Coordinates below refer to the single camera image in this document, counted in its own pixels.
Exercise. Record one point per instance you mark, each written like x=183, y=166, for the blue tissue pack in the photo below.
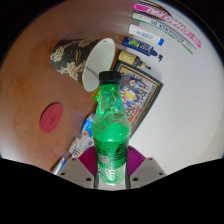
x=87, y=125

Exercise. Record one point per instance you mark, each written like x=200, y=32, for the white bottle with blue cap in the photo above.
x=143, y=33

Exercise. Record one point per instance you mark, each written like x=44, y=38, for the framed group photo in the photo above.
x=140, y=93

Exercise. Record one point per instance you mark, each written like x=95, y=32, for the amber pump bottle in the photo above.
x=130, y=58

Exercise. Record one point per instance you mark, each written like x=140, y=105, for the green plastic drink bottle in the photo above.
x=111, y=140

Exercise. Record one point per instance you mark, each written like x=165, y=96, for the patterned small pouch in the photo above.
x=74, y=144

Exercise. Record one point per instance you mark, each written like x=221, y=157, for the small green block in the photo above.
x=97, y=94

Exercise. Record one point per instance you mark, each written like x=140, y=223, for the floral patterned paper cup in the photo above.
x=68, y=58

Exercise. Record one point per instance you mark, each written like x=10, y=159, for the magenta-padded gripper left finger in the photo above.
x=75, y=170

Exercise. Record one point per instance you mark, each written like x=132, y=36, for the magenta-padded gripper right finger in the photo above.
x=148, y=170

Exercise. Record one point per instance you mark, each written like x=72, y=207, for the dark blue pump bottle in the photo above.
x=138, y=45

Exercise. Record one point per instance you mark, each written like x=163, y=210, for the long pink carton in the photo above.
x=166, y=23

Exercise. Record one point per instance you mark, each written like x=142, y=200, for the flat round red coaster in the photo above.
x=51, y=118

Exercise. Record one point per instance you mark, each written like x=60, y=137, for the long green-white carton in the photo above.
x=163, y=32

